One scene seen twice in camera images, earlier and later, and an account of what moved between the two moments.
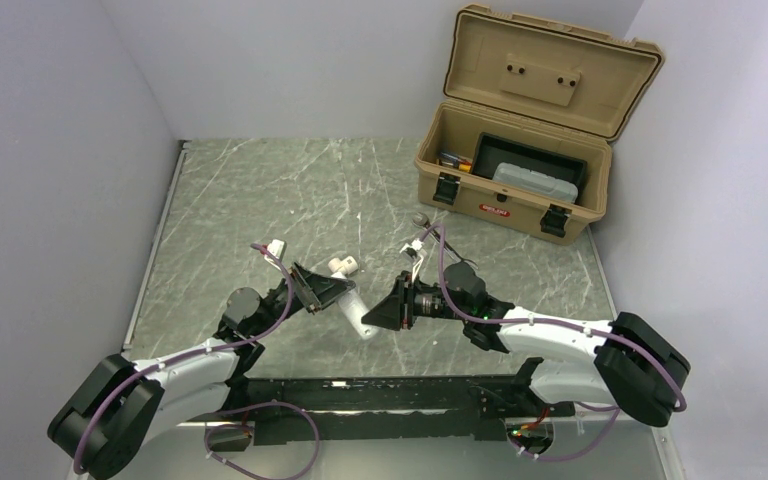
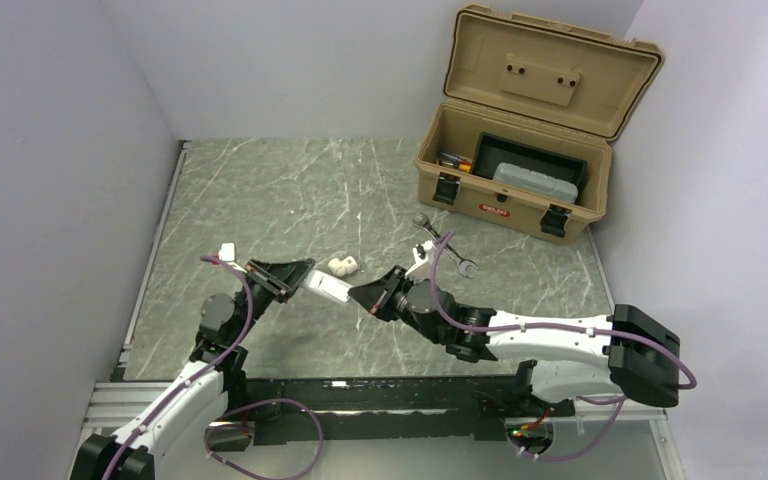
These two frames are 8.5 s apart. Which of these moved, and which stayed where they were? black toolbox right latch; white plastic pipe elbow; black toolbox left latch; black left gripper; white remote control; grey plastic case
Moved: black left gripper; white remote control
Stayed: white plastic pipe elbow; black toolbox left latch; grey plastic case; black toolbox right latch
